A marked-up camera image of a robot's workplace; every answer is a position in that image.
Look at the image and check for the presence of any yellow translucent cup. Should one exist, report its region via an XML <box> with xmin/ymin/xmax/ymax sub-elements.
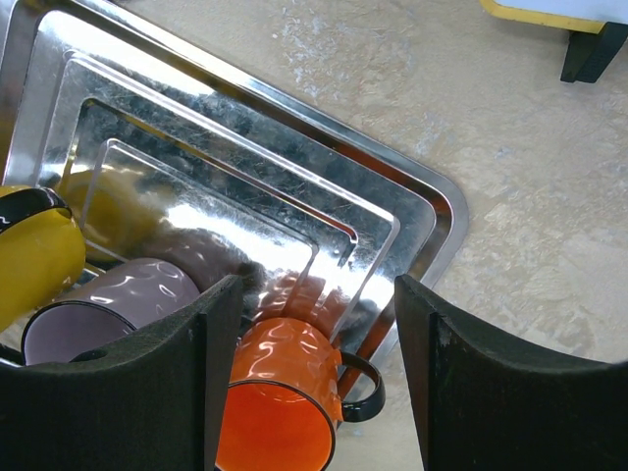
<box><xmin>1</xmin><ymin>185</ymin><xmax>86</xmax><ymax>330</ymax></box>

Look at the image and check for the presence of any silver metal tray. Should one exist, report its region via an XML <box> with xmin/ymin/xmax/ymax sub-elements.
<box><xmin>1</xmin><ymin>1</ymin><xmax>468</xmax><ymax>366</ymax></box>

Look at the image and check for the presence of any purple translucent cup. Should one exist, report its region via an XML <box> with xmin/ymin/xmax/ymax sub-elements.
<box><xmin>21</xmin><ymin>258</ymin><xmax>200</xmax><ymax>365</ymax></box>

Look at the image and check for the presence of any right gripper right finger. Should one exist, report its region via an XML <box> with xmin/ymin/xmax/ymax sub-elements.
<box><xmin>394</xmin><ymin>275</ymin><xmax>627</xmax><ymax>470</ymax></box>

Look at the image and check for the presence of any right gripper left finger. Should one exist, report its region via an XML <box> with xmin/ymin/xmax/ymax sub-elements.
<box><xmin>1</xmin><ymin>276</ymin><xmax>243</xmax><ymax>470</ymax></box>

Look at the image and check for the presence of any white whiteboard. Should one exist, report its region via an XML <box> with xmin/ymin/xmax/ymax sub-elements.
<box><xmin>480</xmin><ymin>0</ymin><xmax>627</xmax><ymax>83</ymax></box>

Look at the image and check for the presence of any orange translucent cup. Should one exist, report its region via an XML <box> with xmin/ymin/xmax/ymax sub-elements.
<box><xmin>216</xmin><ymin>317</ymin><xmax>386</xmax><ymax>470</ymax></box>

